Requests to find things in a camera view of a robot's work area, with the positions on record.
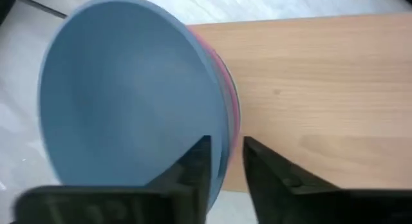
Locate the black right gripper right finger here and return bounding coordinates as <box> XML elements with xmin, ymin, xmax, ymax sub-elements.
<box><xmin>243</xmin><ymin>136</ymin><xmax>412</xmax><ymax>224</ymax></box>

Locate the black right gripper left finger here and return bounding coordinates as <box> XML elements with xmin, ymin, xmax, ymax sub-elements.
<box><xmin>12</xmin><ymin>135</ymin><xmax>212</xmax><ymax>224</ymax></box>

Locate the pink bowl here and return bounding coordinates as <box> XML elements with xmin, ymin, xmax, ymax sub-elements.
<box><xmin>188</xmin><ymin>26</ymin><xmax>241</xmax><ymax>154</ymax></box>

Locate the slate blue bowl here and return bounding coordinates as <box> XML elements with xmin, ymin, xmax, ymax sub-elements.
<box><xmin>37</xmin><ymin>0</ymin><xmax>233</xmax><ymax>214</ymax></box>

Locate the light wooden shelf board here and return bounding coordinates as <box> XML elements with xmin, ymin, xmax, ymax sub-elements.
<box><xmin>185</xmin><ymin>12</ymin><xmax>412</xmax><ymax>193</ymax></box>

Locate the black metal shelf frame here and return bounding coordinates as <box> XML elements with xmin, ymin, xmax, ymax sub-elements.
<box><xmin>0</xmin><ymin>0</ymin><xmax>68</xmax><ymax>25</ymax></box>

